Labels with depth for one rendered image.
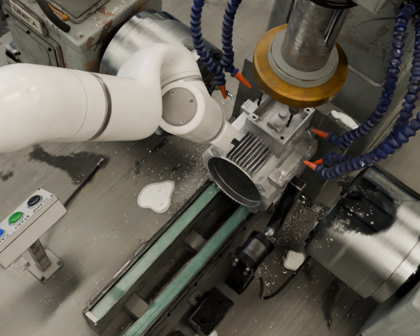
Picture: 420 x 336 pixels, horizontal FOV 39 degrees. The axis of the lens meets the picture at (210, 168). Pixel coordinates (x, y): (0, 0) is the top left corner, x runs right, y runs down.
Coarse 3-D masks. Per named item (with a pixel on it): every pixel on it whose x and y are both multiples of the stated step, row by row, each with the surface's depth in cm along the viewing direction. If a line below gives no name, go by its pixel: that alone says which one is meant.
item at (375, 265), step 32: (352, 192) 118; (384, 192) 119; (416, 192) 124; (320, 224) 123; (352, 224) 117; (384, 224) 116; (416, 224) 116; (320, 256) 124; (352, 256) 118; (384, 256) 115; (416, 256) 115; (352, 288) 126; (384, 288) 119
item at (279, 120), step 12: (264, 108) 131; (276, 108) 131; (288, 108) 132; (312, 108) 128; (252, 120) 126; (264, 120) 130; (276, 120) 127; (300, 120) 130; (252, 132) 129; (264, 132) 125; (276, 132) 128; (300, 132) 129; (276, 144) 125; (288, 144) 128; (276, 156) 129
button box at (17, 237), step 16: (48, 192) 122; (32, 208) 120; (48, 208) 120; (64, 208) 122; (0, 224) 120; (16, 224) 118; (32, 224) 118; (48, 224) 120; (0, 240) 116; (16, 240) 116; (32, 240) 119; (0, 256) 115; (16, 256) 117
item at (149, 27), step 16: (144, 16) 135; (160, 16) 135; (128, 32) 133; (144, 32) 131; (160, 32) 132; (176, 32) 133; (112, 48) 133; (128, 48) 131; (192, 48) 131; (208, 48) 133; (112, 64) 133; (208, 80) 138; (160, 128) 136
